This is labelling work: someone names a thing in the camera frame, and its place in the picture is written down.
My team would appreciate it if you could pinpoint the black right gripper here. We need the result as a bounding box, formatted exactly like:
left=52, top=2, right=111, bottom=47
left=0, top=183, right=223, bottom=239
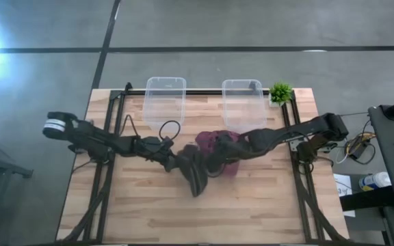
left=205, top=133, right=251, bottom=179

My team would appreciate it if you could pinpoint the dark grey cap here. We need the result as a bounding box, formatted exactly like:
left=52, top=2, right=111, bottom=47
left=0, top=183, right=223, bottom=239
left=178, top=145, right=209, bottom=198

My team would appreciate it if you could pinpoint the grey side desk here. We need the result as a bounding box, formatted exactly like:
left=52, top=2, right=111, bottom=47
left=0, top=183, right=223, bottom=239
left=367, top=103, right=394, bottom=246

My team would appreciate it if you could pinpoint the clear plastic bin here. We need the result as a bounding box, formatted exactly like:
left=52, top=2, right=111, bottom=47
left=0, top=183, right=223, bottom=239
left=142, top=77, right=187, bottom=133
left=221, top=79, right=268, bottom=133

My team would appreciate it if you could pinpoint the dusty pink cap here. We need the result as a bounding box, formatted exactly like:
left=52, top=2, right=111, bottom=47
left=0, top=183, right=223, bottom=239
left=222, top=160, right=241, bottom=178

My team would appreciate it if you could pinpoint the black desk bar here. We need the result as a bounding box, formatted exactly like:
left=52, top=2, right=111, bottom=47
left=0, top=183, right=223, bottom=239
left=339, top=185, right=394, bottom=213

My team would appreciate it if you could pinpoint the white bottle with label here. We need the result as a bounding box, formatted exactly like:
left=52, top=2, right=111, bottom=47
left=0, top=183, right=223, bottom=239
left=358, top=171, right=393, bottom=193

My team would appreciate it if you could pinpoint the white paper sheet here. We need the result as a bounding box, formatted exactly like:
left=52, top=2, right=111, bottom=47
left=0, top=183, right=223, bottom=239
left=332, top=173, right=356, bottom=219

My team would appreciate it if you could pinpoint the black metal table frame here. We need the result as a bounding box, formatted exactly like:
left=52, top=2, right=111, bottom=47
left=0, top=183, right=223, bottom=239
left=59, top=88, right=352, bottom=245

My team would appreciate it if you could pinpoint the green plant in white pot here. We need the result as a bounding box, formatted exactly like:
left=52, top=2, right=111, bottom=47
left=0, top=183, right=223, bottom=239
left=267, top=81, right=294, bottom=109

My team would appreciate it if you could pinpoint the thin black cable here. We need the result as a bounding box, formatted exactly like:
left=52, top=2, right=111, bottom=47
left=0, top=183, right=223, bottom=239
left=119, top=113, right=140, bottom=138

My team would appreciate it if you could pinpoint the black looped cable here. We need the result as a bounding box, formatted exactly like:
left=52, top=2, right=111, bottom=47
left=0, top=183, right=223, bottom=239
left=157, top=120, right=182, bottom=142

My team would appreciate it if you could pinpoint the power adapter with cables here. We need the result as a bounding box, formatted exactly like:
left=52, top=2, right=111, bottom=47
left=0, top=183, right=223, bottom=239
left=333, top=119, right=378, bottom=166

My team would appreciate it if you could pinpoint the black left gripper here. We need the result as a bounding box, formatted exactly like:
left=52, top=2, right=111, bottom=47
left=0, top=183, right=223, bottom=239
left=155, top=145, right=189, bottom=174

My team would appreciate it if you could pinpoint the maroon cap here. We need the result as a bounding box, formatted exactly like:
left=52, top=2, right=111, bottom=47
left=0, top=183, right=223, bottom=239
left=195, top=129, right=241, bottom=172

